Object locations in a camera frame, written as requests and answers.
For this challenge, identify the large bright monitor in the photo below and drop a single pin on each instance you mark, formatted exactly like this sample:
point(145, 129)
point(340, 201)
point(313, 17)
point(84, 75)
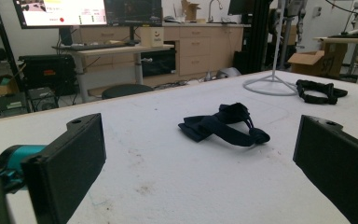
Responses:
point(65, 12)

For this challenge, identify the dark monitor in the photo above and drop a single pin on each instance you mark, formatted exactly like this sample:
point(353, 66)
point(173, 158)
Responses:
point(133, 12)

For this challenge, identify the black round stool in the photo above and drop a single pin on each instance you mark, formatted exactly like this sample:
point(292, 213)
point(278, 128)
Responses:
point(126, 90)

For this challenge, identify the light wooden desk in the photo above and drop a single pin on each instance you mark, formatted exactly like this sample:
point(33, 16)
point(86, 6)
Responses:
point(121, 50)

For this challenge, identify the cardboard box on counter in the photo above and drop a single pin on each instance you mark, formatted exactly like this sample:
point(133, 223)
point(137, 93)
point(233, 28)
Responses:
point(191, 11)

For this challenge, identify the metal faucet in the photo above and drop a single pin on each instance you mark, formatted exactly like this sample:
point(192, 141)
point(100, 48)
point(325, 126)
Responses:
point(210, 12)

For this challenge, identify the black frame strut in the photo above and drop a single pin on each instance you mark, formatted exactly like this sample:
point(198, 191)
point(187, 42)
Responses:
point(4, 43)

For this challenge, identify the small beige box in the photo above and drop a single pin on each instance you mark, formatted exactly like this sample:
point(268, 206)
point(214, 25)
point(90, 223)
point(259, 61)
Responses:
point(152, 37)

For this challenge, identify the black computer tower green label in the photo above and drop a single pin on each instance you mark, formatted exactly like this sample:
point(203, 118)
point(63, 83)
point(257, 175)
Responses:
point(9, 105)

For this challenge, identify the black metal column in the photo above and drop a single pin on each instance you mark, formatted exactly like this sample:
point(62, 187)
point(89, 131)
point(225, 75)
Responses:
point(258, 37)

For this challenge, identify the grey rounded device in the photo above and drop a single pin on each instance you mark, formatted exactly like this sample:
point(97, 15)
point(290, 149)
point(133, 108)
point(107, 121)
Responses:
point(228, 73)

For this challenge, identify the black equipment case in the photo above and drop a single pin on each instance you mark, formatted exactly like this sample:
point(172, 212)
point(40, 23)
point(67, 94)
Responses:
point(46, 74)

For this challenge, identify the white foam mat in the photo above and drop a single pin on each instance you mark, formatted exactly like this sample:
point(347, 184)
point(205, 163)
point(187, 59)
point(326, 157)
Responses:
point(167, 186)

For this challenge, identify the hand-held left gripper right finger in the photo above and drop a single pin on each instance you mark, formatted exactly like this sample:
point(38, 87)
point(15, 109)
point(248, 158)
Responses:
point(338, 168)

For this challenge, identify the large cardboard box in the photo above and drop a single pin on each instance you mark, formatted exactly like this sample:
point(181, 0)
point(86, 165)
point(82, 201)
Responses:
point(320, 62)

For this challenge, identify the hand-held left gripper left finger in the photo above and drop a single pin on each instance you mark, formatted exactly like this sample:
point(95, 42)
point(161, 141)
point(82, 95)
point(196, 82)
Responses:
point(65, 168)

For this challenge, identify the wooden cabinet with drawers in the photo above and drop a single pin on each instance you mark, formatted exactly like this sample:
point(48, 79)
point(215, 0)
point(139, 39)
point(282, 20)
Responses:
point(195, 46)

